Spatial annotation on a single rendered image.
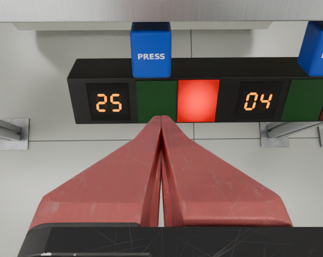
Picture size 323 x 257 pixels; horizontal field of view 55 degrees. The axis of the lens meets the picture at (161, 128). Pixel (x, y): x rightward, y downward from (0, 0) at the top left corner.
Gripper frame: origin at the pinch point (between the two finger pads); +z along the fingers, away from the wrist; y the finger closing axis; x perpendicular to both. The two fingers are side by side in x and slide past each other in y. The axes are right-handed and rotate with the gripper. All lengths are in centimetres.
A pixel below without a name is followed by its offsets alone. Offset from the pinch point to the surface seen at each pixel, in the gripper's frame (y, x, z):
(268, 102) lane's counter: -7.9, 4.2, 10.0
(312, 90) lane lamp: -10.9, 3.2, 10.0
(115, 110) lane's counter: 3.4, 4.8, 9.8
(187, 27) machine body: -7, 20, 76
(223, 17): -3.3, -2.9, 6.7
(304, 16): -7.5, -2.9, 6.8
